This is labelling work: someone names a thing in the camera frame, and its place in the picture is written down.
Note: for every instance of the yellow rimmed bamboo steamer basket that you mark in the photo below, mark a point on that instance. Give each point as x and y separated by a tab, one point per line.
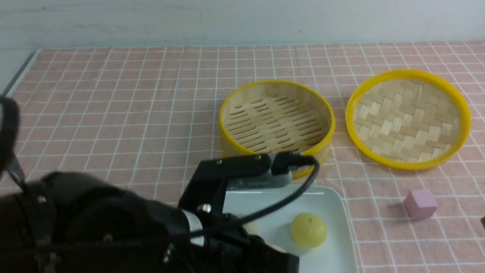
276	116

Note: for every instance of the pink cube block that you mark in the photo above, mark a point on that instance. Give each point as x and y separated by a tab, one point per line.
420	204

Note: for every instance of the yellow steamed bun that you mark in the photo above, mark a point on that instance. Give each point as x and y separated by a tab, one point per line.
308	230

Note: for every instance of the yellow rimmed woven steamer lid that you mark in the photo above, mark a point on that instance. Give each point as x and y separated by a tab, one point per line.
408	119

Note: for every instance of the pink checkered tablecloth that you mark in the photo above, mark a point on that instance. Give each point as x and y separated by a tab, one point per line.
142	118

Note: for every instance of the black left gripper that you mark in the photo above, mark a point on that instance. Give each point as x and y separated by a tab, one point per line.
69	222

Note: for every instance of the white square plate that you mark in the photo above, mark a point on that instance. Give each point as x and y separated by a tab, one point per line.
335	255

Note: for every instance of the white steamed bun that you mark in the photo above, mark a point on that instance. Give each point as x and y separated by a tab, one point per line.
252	228
275	247

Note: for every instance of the white steamed bun front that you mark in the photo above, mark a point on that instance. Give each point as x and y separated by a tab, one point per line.
275	247

